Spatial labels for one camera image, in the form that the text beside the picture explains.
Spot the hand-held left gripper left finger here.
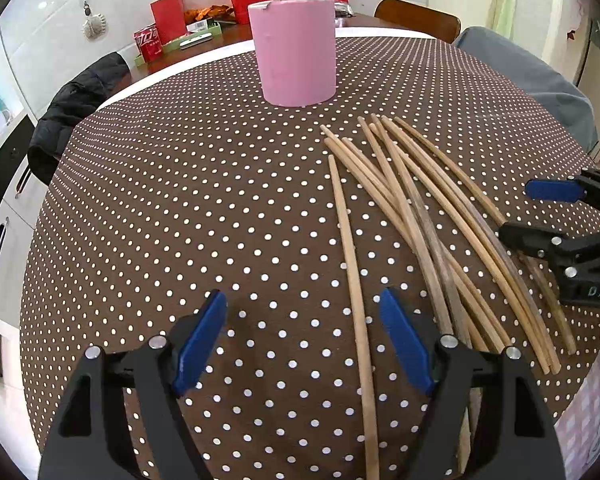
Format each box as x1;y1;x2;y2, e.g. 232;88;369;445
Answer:
37;289;229;480

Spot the brown polka dot tablecloth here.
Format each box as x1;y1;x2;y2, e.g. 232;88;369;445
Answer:
19;27;600;480

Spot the person's pink patterned clothing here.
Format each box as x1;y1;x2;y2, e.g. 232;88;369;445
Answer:
555;325;600;480

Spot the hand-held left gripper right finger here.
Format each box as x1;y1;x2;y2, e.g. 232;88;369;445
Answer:
379;287;567;480

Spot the orange snack packet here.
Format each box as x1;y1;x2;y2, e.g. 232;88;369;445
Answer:
184;5;236;23

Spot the black jacket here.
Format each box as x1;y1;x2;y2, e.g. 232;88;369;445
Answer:
28;51;131;186

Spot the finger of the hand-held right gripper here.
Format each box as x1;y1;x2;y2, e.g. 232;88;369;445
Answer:
498;222;600;273
525;168;600;216

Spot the pink cup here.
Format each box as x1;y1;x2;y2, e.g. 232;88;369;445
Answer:
247;0;337;107

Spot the hanging wall ornament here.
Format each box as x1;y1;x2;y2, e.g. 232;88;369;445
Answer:
82;2;106;40

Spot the green tray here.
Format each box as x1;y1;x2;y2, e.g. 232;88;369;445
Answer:
132;20;226;68

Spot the white cabinet with dark handles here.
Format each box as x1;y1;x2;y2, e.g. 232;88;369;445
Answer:
0;110;48;311

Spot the red soda can pack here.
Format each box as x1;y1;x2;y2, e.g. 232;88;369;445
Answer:
133;25;163;61

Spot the pile of wooden chopsticks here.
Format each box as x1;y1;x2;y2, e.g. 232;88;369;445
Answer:
320;114;578;476

